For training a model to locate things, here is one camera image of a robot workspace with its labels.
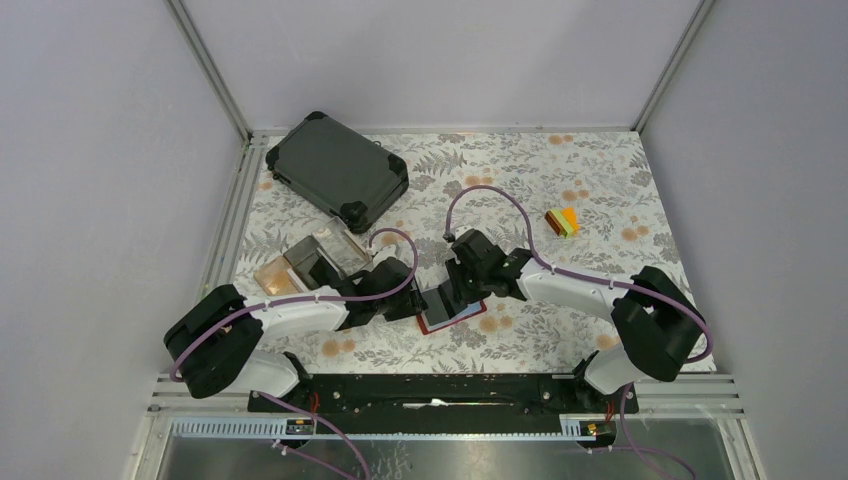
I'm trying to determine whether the clear acrylic card organizer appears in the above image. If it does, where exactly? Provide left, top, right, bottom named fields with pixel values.
left=283, top=218, right=372, bottom=290

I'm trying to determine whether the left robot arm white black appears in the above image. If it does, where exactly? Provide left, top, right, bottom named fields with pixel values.
left=163, top=257, right=426, bottom=411

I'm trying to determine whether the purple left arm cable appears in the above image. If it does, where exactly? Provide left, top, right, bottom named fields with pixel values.
left=169, top=228, right=421, bottom=384

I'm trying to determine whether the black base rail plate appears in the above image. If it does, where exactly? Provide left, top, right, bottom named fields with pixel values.
left=282, top=374, right=639, bottom=436

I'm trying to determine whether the dark grey hard case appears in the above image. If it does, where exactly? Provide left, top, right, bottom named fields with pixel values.
left=265, top=111, right=409, bottom=234

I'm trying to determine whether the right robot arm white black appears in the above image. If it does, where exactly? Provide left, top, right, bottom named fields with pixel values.
left=445, top=229, right=703, bottom=412

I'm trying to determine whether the orange green sticky note block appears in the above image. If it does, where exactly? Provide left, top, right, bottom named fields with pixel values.
left=544, top=207, right=580, bottom=238

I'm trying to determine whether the red leather card holder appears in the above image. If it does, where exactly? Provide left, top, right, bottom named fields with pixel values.
left=416, top=281, right=487, bottom=335

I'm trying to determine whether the floral patterned table mat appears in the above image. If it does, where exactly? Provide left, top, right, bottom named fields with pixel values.
left=261, top=132, right=689, bottom=373

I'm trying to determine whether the wooden block base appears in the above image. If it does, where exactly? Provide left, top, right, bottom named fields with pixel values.
left=253, top=255, right=308, bottom=296

